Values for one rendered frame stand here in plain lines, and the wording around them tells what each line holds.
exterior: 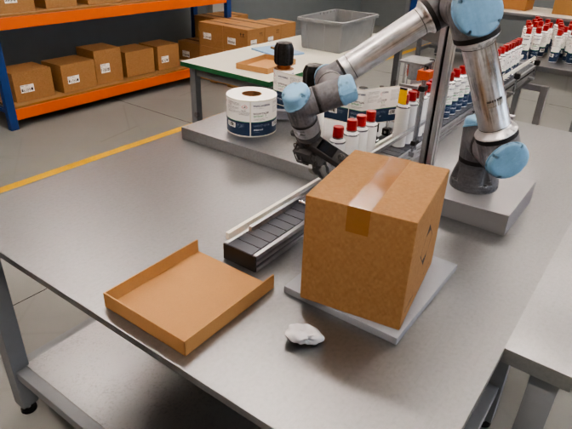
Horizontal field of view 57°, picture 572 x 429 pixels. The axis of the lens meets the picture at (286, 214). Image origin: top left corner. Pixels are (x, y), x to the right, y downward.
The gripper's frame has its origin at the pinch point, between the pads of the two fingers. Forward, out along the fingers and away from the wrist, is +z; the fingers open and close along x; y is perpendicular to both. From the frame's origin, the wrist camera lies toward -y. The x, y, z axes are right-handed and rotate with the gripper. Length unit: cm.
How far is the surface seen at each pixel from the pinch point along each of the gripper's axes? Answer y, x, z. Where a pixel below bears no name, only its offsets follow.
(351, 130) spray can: 0.0, -16.5, -4.2
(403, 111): 0, -48, 17
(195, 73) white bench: 178, -95, 79
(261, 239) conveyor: -1.0, 32.5, -12.5
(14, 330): 77, 87, 13
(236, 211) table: 20.4, 22.5, -1.0
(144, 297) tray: 9, 62, -25
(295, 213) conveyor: 0.4, 17.2, -3.6
